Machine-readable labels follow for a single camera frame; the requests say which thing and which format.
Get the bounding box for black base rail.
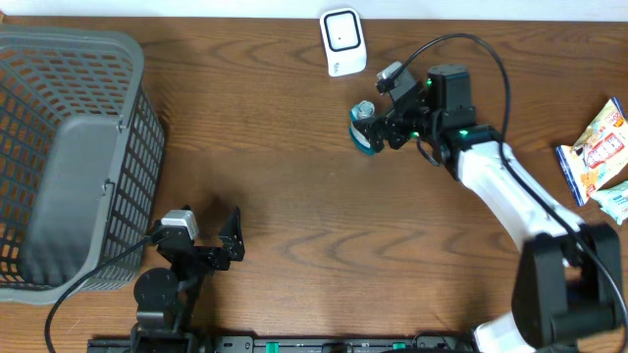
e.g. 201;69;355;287
86;334;479;353

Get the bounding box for black right camera cable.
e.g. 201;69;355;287
399;32;628;325

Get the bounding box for teal mouthwash bottle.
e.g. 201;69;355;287
349;100;376;156

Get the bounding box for grey plastic shopping basket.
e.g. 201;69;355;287
1;25;165;305

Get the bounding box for black left camera cable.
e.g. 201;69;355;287
43;234;153;353

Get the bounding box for black camera cable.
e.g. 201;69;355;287
43;234;153;353
399;32;628;325

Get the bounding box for yellow red snack bag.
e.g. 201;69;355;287
555;97;627;206

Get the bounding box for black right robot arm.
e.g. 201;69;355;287
349;62;627;352

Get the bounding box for white barcode scanner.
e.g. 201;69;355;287
319;8;367;77

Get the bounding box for light teal wipes packet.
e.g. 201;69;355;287
592;181;628;226

